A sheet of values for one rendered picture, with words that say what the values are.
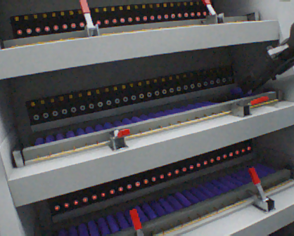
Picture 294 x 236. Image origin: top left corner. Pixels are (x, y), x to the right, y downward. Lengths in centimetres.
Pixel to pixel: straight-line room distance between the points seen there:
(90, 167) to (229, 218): 30
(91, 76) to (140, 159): 28
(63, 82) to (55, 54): 19
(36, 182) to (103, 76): 33
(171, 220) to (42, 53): 39
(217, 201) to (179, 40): 34
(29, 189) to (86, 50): 24
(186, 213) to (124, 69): 37
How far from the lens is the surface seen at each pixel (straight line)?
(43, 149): 46
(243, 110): 54
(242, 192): 61
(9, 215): 43
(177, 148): 46
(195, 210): 55
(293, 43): 52
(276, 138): 74
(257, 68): 57
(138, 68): 67
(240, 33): 60
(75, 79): 64
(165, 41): 50
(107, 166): 43
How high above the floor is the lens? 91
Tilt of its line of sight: 4 degrees up
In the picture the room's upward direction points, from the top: 14 degrees counter-clockwise
